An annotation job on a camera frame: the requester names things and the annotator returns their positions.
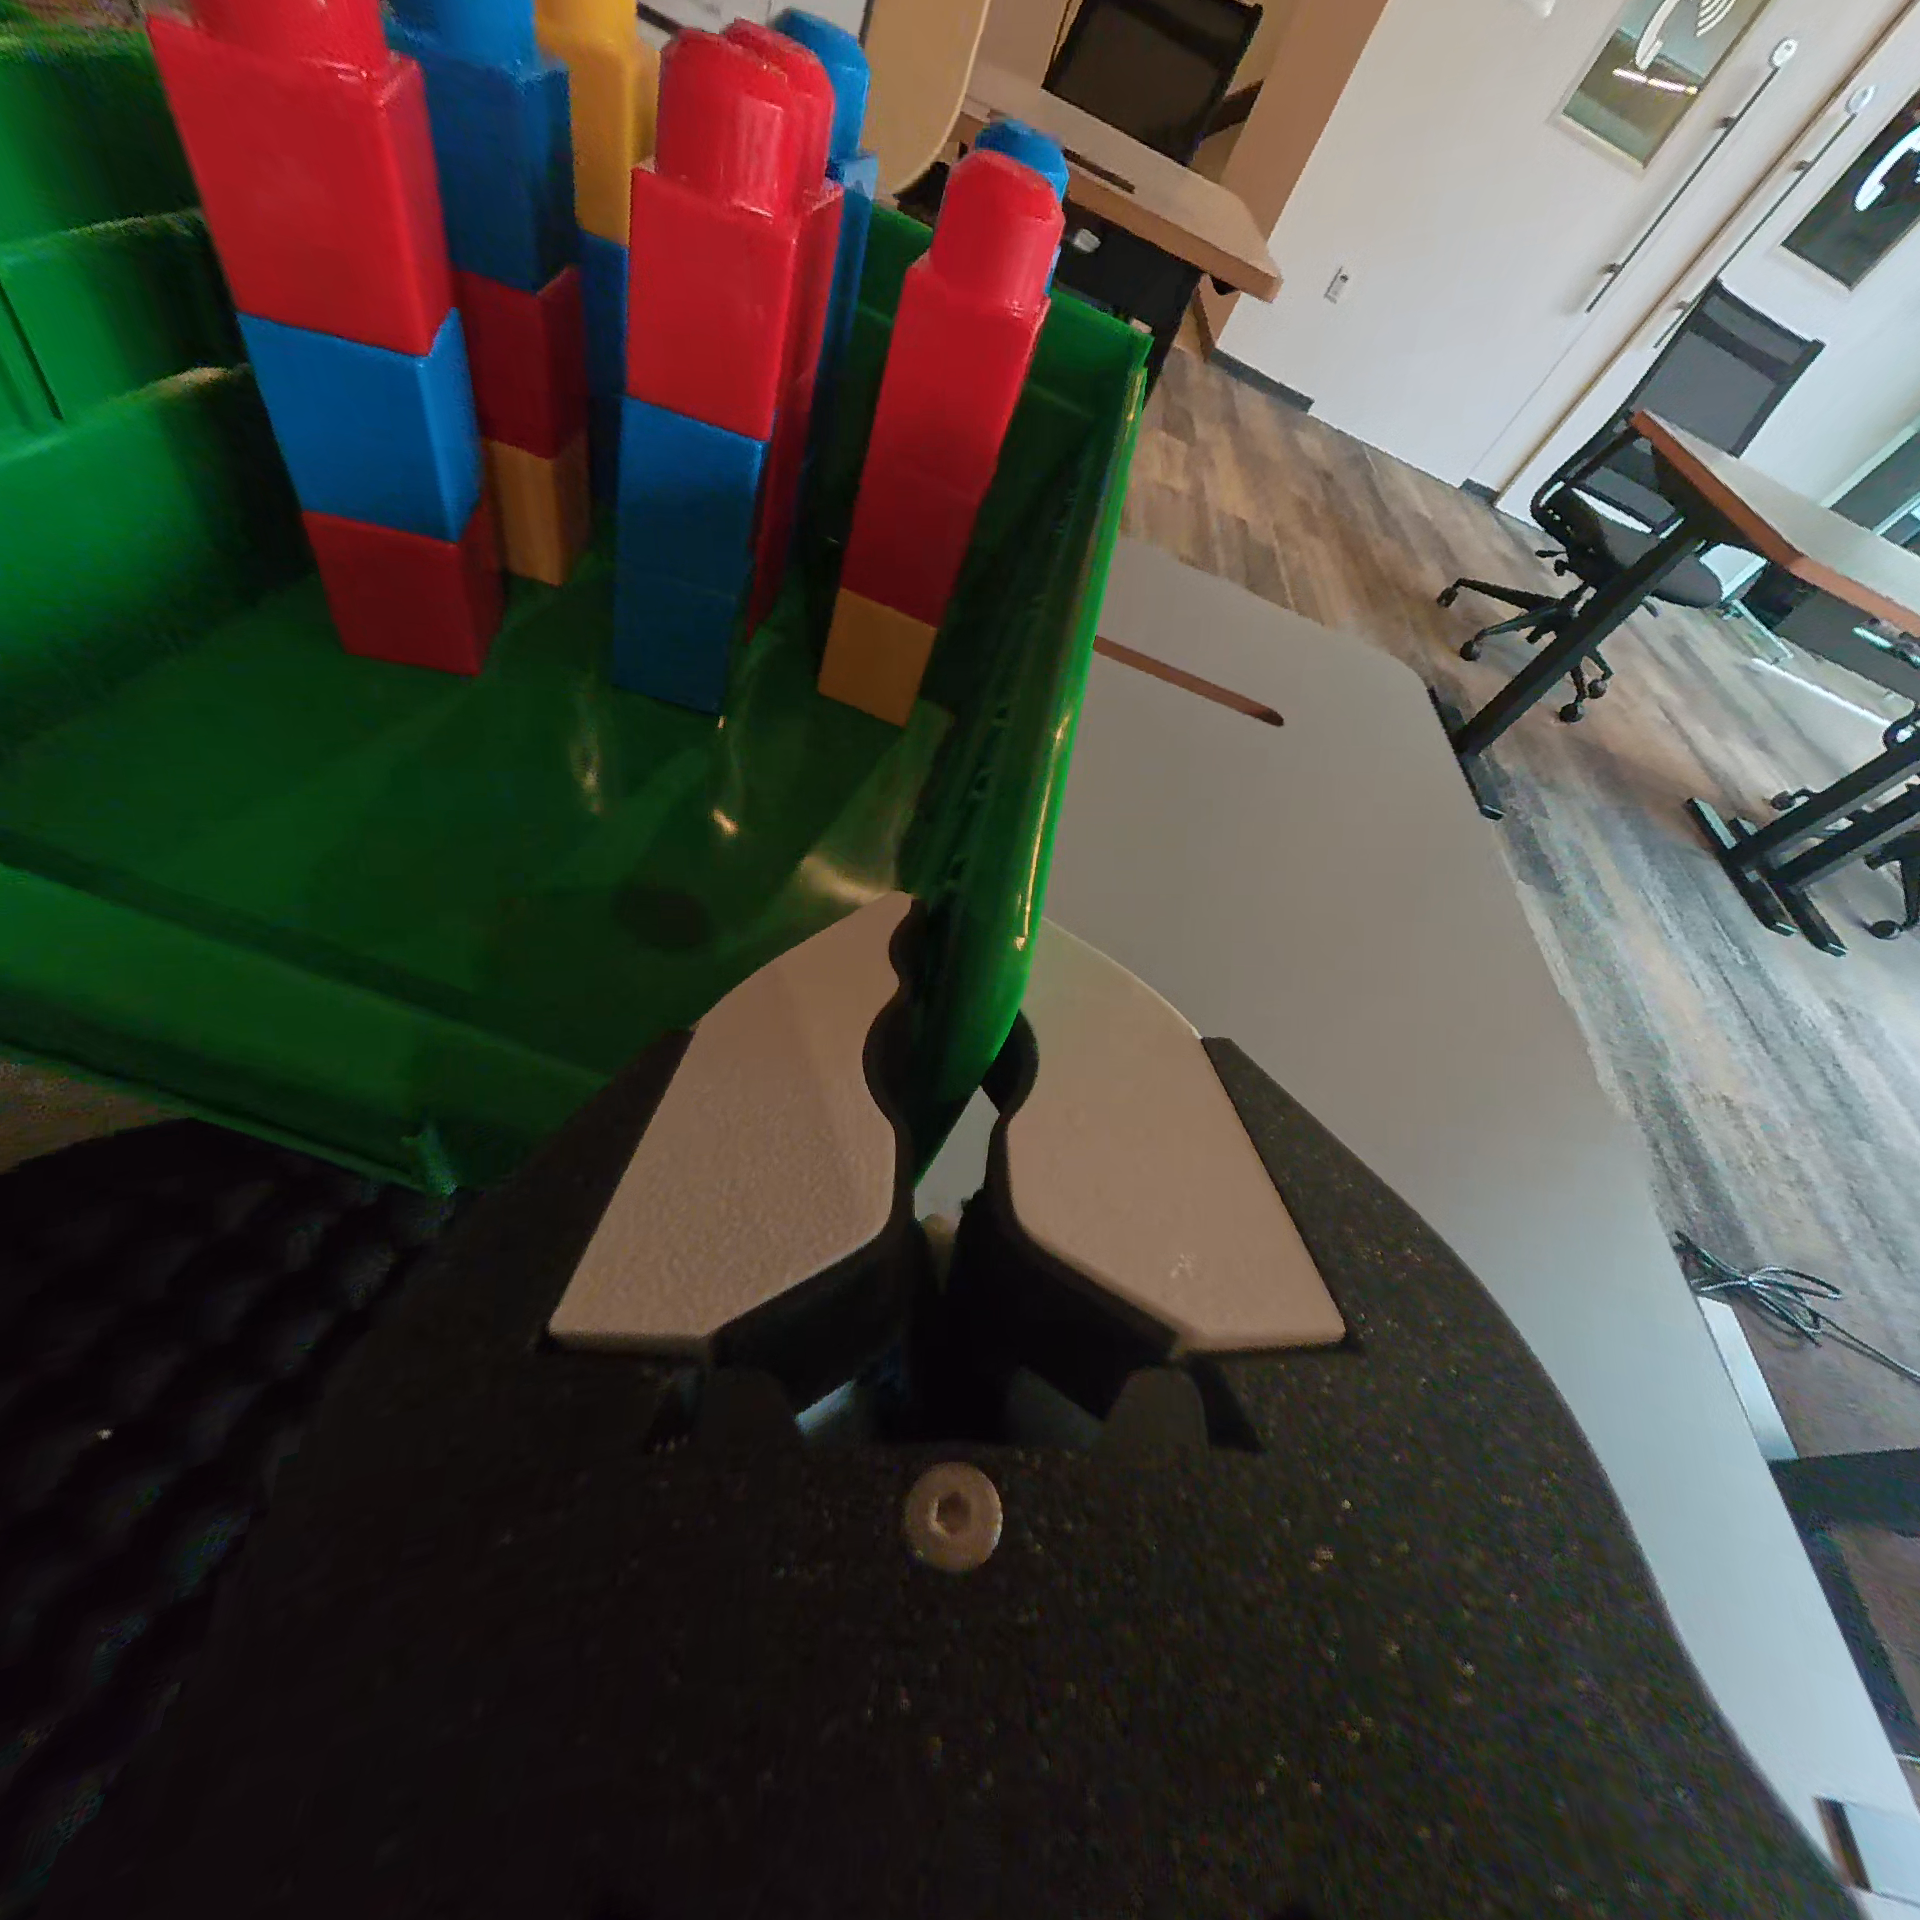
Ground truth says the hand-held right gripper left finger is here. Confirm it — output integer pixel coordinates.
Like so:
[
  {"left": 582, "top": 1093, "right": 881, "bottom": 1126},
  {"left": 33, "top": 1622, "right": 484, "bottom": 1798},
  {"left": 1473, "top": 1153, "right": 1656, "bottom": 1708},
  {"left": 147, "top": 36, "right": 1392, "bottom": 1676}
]
[{"left": 544, "top": 892, "right": 950, "bottom": 1442}]

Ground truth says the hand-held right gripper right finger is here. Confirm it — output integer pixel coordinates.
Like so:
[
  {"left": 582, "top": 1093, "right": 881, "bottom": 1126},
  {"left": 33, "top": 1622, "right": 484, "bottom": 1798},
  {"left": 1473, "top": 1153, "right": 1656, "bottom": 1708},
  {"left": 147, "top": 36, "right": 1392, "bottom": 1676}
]
[{"left": 949, "top": 919, "right": 1349, "bottom": 1454}]

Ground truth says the green plastic bin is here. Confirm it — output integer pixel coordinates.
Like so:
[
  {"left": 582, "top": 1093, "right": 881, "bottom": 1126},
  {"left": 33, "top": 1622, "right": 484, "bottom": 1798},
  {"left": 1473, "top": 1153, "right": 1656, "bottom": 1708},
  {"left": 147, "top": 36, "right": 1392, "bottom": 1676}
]
[{"left": 0, "top": 22, "right": 1156, "bottom": 1201}]

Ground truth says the cluster of mega block towers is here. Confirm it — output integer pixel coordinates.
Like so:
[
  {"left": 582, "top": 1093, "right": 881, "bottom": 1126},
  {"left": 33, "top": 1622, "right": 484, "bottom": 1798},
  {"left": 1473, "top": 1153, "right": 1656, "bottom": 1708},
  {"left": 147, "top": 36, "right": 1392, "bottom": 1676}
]
[{"left": 147, "top": 0, "right": 1070, "bottom": 732}]

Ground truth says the black textured wrist rest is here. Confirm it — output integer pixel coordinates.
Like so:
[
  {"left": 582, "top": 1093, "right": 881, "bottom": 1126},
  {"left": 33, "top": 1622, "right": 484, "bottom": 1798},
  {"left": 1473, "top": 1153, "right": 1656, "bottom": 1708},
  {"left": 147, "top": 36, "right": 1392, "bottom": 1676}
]
[{"left": 0, "top": 1117, "right": 453, "bottom": 1854}]

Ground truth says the wooden top desk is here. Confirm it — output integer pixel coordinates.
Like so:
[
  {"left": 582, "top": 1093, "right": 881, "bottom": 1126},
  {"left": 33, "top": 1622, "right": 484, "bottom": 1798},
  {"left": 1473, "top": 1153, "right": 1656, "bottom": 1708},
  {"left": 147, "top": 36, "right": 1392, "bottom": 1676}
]
[
  {"left": 960, "top": 88, "right": 1287, "bottom": 354},
  {"left": 1446, "top": 404, "right": 1920, "bottom": 956}
]

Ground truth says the black office chair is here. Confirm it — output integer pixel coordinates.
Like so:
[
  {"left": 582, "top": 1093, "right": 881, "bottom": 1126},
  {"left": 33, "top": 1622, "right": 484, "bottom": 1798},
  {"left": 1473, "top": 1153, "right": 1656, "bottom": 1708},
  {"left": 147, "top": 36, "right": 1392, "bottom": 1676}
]
[
  {"left": 1043, "top": 0, "right": 1263, "bottom": 166},
  {"left": 1437, "top": 277, "right": 1825, "bottom": 729}
]

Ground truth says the light wood panel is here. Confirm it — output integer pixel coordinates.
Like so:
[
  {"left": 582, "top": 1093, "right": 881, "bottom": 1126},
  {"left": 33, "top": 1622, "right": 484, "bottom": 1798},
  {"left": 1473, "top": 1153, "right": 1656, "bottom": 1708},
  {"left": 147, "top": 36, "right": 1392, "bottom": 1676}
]
[{"left": 870, "top": 0, "right": 992, "bottom": 204}]

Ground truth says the black cable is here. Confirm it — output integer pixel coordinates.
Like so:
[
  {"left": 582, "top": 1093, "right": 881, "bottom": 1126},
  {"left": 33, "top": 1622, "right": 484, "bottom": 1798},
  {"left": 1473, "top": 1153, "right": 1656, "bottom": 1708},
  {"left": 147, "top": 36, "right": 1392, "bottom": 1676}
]
[{"left": 1671, "top": 1230, "right": 1920, "bottom": 1373}]

